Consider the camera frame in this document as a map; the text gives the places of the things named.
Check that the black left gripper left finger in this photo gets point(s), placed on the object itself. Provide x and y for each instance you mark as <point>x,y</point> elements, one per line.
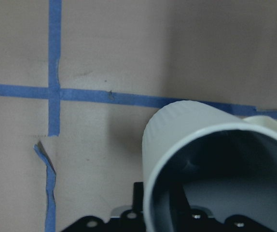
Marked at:
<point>138,193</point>

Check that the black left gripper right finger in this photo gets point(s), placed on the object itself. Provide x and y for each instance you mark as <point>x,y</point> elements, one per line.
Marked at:
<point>179,208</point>

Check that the white mug grey inside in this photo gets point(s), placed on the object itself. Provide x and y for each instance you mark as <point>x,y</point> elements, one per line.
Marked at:
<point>225,164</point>

